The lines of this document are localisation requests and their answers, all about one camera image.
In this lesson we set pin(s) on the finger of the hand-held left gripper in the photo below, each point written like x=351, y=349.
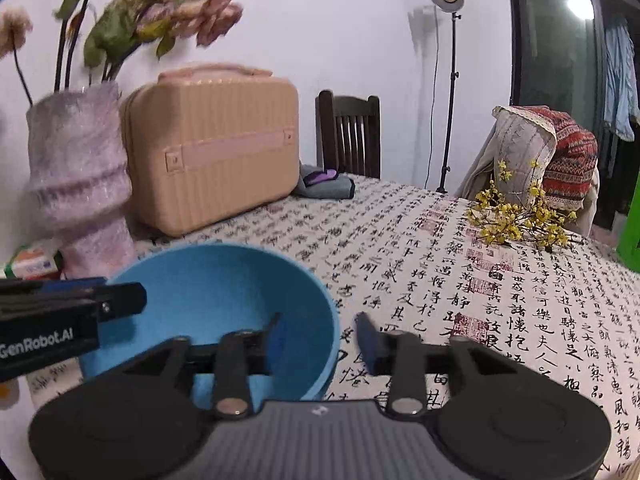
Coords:
x=60, y=286
x=122, y=301

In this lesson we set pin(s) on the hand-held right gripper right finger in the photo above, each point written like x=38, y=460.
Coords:
x=367, y=340

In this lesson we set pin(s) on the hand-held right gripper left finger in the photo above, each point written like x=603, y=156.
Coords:
x=277, y=340

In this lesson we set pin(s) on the blue bowl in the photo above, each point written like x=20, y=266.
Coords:
x=210, y=285

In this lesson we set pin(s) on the green white box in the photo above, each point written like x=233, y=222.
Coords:
x=35, y=262

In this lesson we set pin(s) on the mottled purple ceramic vase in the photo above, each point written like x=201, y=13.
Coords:
x=80, y=185

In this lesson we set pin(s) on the pink beige hard case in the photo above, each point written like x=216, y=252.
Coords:
x=225, y=195

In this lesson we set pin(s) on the grey purple pouch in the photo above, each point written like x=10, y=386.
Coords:
x=325, y=187

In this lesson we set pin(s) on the yellow flower branch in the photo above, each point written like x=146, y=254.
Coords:
x=505, y=220

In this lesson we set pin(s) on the beige coat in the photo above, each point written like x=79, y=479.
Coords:
x=475, y=180

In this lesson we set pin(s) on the dark wooden chair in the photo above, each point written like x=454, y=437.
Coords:
x=345, y=135

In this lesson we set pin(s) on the cream quilted cloth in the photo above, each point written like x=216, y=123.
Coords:
x=520, y=150

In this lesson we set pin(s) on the red patterned cloth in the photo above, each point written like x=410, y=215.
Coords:
x=570, y=160

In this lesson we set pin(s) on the green paper bag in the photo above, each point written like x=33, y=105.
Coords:
x=631, y=230

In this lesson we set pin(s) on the dried pink roses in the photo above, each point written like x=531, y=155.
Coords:
x=215, y=15

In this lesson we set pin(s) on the dark framed glass door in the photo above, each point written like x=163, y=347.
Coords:
x=550, y=50

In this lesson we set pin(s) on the hanging blue shirt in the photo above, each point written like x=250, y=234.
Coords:
x=620, y=85

